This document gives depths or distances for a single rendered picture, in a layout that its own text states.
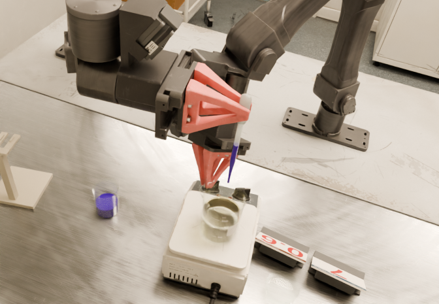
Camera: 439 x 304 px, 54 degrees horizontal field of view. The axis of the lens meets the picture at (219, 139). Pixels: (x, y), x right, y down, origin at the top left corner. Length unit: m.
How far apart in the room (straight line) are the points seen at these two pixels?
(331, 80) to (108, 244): 0.53
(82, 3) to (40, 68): 0.67
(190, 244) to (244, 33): 0.33
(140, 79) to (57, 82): 0.62
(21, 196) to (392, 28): 2.62
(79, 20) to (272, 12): 0.33
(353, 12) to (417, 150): 0.41
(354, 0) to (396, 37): 2.28
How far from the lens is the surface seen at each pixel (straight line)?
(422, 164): 1.06
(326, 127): 0.99
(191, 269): 0.67
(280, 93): 1.11
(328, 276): 0.75
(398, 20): 3.04
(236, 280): 0.67
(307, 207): 0.85
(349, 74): 0.90
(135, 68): 0.49
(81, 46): 0.49
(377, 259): 0.84
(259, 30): 0.68
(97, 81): 0.52
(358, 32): 0.85
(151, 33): 0.46
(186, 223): 0.68
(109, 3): 0.49
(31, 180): 0.86
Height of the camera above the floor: 1.54
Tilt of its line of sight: 43 degrees down
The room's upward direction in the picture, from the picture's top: 9 degrees clockwise
